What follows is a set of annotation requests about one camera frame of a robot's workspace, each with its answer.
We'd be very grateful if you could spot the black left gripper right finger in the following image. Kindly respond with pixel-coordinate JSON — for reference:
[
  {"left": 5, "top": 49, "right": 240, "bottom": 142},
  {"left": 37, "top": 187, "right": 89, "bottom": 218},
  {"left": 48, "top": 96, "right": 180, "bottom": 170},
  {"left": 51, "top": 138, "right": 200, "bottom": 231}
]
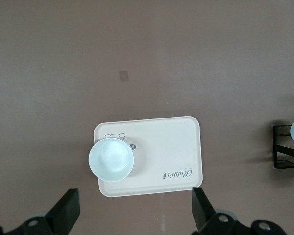
[{"left": 190, "top": 187, "right": 251, "bottom": 235}]

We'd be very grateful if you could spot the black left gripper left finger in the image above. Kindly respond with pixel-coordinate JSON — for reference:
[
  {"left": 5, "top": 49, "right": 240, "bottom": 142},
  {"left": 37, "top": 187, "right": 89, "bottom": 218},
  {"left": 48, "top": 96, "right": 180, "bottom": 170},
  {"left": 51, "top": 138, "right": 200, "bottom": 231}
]
[{"left": 7, "top": 188, "right": 80, "bottom": 235}]

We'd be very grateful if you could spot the black cup rack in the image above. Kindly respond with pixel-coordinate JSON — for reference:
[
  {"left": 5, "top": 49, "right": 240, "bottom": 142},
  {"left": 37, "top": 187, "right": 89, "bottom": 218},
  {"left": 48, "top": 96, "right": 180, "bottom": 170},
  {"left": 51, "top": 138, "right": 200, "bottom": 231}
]
[{"left": 271, "top": 123, "right": 294, "bottom": 170}]

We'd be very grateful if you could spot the white bowl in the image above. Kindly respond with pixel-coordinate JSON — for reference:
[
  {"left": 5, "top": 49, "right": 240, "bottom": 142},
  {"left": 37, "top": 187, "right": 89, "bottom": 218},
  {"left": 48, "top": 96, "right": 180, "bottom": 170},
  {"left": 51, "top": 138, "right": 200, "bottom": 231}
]
[{"left": 88, "top": 137, "right": 135, "bottom": 183}]

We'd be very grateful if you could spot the beige rabbit print tray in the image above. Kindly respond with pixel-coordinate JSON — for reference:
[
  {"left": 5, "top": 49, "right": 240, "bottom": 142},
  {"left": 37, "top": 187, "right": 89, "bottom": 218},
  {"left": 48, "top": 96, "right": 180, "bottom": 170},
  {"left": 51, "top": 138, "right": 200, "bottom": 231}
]
[{"left": 93, "top": 116, "right": 202, "bottom": 198}]

